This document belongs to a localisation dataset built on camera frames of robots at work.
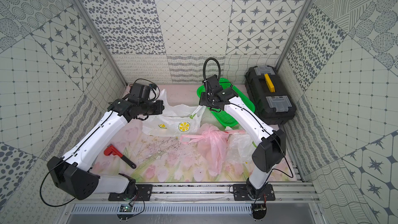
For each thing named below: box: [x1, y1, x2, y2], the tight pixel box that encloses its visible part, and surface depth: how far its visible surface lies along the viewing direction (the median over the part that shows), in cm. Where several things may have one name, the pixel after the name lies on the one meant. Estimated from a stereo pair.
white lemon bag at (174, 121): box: [141, 89, 207, 138], surface depth 87 cm
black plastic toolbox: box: [244, 65, 297, 125], surface depth 94 cm
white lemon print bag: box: [222, 133, 258, 175], surface depth 80 cm
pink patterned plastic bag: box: [180, 122, 246, 177], surface depth 76 cm
